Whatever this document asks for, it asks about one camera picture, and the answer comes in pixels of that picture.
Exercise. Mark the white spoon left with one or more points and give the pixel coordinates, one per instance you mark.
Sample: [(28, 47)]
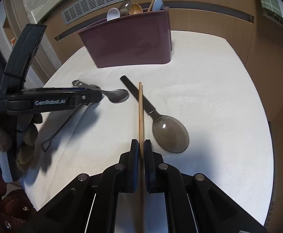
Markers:
[(112, 14)]

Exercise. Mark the wooden spoon in holder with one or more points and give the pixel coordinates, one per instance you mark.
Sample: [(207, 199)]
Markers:
[(135, 9)]

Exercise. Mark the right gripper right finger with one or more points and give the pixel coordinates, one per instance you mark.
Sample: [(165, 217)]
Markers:
[(151, 162)]

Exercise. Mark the grey spoon in holder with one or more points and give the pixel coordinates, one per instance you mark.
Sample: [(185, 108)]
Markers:
[(125, 8)]

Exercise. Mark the left gloved hand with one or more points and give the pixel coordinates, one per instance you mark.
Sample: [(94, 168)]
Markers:
[(26, 135)]

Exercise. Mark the grey spoon black handle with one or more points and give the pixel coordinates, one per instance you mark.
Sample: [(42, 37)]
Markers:
[(169, 133)]

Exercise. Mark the white cloth mat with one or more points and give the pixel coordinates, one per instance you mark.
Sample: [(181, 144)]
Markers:
[(202, 113)]

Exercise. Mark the maroon utensil holder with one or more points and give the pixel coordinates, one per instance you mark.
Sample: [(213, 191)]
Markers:
[(140, 39)]

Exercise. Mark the white spoon right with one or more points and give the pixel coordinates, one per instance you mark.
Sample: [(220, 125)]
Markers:
[(157, 5)]

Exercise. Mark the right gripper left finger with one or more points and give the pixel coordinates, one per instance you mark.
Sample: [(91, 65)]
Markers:
[(129, 175)]

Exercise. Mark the white spoon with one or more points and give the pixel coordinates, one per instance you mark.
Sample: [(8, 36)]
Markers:
[(157, 5), (112, 14)]

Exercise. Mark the steel spoon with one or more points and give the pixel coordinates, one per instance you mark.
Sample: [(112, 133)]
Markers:
[(114, 96)]

